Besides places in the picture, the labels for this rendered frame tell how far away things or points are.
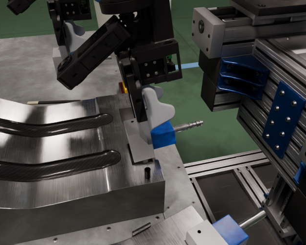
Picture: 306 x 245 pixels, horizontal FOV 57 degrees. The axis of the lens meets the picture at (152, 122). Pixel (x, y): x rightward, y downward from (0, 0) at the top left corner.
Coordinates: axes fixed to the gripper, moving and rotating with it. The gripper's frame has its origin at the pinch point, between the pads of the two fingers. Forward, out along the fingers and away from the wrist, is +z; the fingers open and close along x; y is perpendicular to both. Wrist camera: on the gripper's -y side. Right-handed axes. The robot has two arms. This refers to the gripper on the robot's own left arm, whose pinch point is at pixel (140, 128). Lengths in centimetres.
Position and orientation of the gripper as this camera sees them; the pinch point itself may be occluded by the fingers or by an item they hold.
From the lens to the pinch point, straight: 46.6
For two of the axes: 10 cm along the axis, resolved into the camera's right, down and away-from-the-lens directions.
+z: 1.7, 8.3, 5.4
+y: 9.6, -2.6, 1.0
